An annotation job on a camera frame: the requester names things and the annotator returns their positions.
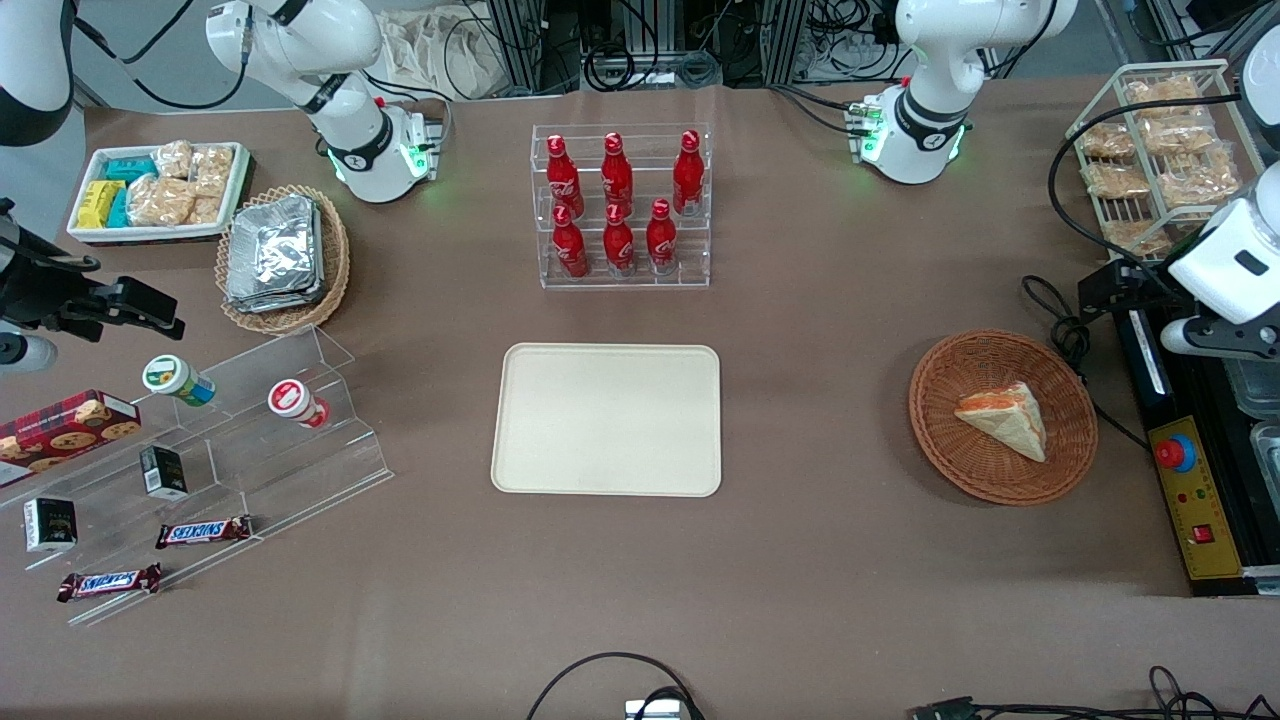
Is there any white wire rack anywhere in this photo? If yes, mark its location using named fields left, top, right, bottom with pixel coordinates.
left=1064, top=58, right=1280, bottom=273

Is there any silver foil pack stack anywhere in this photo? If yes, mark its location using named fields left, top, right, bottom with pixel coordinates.
left=224, top=194, right=327, bottom=315

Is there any triangular sandwich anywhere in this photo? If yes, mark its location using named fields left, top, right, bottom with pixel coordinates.
left=953, top=381, right=1049, bottom=464

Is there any black box with yellow panel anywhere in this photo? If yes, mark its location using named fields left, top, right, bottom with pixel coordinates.
left=1111, top=298, right=1280, bottom=599

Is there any black cable with connector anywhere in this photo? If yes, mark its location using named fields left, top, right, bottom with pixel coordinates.
left=908, top=664, right=1280, bottom=720

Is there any clear acrylic bottle rack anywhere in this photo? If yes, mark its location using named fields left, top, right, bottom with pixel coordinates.
left=530, top=122, right=714, bottom=292

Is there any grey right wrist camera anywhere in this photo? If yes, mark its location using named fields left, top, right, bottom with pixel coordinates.
left=0, top=332, right=59, bottom=375

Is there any black power cable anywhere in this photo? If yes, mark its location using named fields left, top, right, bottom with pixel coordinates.
left=1019, top=274, right=1153, bottom=453

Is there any yellow snack pack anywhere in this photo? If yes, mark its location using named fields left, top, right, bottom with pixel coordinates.
left=76, top=179, right=127, bottom=230

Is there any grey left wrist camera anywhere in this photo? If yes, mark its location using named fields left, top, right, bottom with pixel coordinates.
left=1159, top=314, right=1280, bottom=362

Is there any round brown wicker basket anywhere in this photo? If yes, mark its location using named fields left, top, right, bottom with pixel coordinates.
left=908, top=330, right=1100, bottom=507

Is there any white cloth bag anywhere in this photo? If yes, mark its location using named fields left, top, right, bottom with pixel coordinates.
left=378, top=8, right=507, bottom=102

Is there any red lid yogurt cup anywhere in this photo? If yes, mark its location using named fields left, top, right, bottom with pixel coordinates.
left=266, top=377, right=332, bottom=432

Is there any red tartan cookie box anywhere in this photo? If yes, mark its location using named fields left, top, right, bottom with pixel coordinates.
left=0, top=389, right=143, bottom=490

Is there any Snickers chocolate bar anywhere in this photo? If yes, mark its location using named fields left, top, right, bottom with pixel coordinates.
left=56, top=562, right=164, bottom=604
left=154, top=514, right=255, bottom=551

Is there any green lid yogurt cup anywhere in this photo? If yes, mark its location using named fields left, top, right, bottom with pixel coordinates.
left=141, top=353, right=217, bottom=408

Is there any black looped cable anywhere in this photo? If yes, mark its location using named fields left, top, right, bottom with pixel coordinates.
left=524, top=651, right=707, bottom=720

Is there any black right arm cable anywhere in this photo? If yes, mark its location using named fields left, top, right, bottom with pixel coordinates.
left=72, top=0, right=253, bottom=113

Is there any red emergency stop button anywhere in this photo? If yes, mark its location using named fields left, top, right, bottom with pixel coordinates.
left=1154, top=432, right=1199, bottom=474

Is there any small black carton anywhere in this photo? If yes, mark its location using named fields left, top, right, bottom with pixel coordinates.
left=138, top=444, right=190, bottom=502
left=22, top=496, right=80, bottom=555

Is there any white rectangular snack tray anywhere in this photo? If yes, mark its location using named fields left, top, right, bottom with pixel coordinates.
left=66, top=141, right=255, bottom=247

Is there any clear acrylic stepped shelf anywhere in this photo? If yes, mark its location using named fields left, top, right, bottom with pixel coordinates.
left=0, top=324, right=395, bottom=630

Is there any bagged pastry snack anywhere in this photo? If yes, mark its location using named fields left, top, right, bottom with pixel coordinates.
left=1157, top=144, right=1242, bottom=207
left=1124, top=74, right=1203, bottom=120
left=1139, top=114, right=1217, bottom=157
left=1081, top=161, right=1152, bottom=200
left=1077, top=121, right=1137, bottom=162
left=1104, top=219, right=1173, bottom=258

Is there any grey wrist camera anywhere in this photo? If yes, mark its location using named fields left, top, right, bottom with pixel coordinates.
left=1159, top=314, right=1280, bottom=362
left=0, top=332, right=59, bottom=375

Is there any beige plastic tray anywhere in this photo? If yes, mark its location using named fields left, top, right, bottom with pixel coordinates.
left=490, top=342, right=723, bottom=498

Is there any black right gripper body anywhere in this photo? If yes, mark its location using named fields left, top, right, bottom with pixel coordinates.
left=0, top=198, right=103, bottom=333

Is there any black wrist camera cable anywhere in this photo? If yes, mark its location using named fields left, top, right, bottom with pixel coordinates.
left=1046, top=92, right=1244, bottom=301

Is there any red cola bottle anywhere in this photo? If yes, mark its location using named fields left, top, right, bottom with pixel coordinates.
left=601, top=131, right=635, bottom=215
left=671, top=129, right=706, bottom=217
left=545, top=134, right=585, bottom=220
left=602, top=202, right=637, bottom=277
left=645, top=197, right=679, bottom=274
left=551, top=204, right=590, bottom=280

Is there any oval light wicker basket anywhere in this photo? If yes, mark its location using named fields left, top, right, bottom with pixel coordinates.
left=215, top=184, right=352, bottom=336

